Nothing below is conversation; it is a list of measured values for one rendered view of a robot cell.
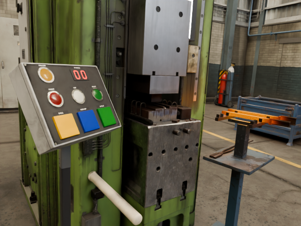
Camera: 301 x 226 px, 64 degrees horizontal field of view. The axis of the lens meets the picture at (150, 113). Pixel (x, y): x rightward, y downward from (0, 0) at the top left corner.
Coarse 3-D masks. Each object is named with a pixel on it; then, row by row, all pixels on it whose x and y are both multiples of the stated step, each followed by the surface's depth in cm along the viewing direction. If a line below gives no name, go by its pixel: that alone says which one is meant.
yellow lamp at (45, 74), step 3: (42, 69) 78; (45, 69) 79; (42, 72) 78; (45, 72) 79; (48, 72) 80; (42, 75) 77; (45, 75) 78; (48, 75) 79; (51, 75) 80; (45, 78) 78; (48, 78) 79; (51, 78) 80
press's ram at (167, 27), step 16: (144, 0) 114; (160, 0) 118; (176, 0) 124; (128, 16) 127; (144, 16) 115; (160, 16) 120; (176, 16) 126; (128, 32) 128; (144, 32) 116; (160, 32) 122; (176, 32) 128; (128, 48) 129; (144, 48) 118; (160, 48) 123; (176, 48) 130; (128, 64) 130; (144, 64) 120; (160, 64) 125; (176, 64) 132
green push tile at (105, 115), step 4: (100, 108) 93; (104, 108) 95; (108, 108) 97; (100, 112) 92; (104, 112) 94; (108, 112) 96; (100, 116) 92; (104, 116) 93; (108, 116) 95; (112, 116) 97; (104, 120) 92; (108, 120) 94; (112, 120) 96; (104, 124) 91; (108, 124) 93; (112, 124) 95
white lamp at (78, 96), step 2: (74, 92) 86; (76, 92) 87; (78, 92) 87; (80, 92) 88; (74, 94) 86; (76, 94) 86; (78, 94) 87; (80, 94) 88; (74, 96) 85; (76, 96) 86; (78, 96) 87; (80, 96) 87; (82, 96) 88; (76, 98) 85; (78, 98) 86; (80, 98) 87; (82, 98) 88; (78, 100) 86; (80, 100) 87; (82, 100) 88
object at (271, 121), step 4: (224, 112) 159; (228, 112) 157; (232, 112) 157; (236, 116) 154; (240, 116) 152; (244, 116) 150; (248, 116) 148; (252, 116) 147; (256, 116) 147; (264, 120) 142; (268, 120) 140; (272, 120) 139; (276, 120) 137; (280, 120) 137; (272, 124) 139; (276, 124) 137; (280, 124) 137; (284, 124) 135; (288, 124) 134
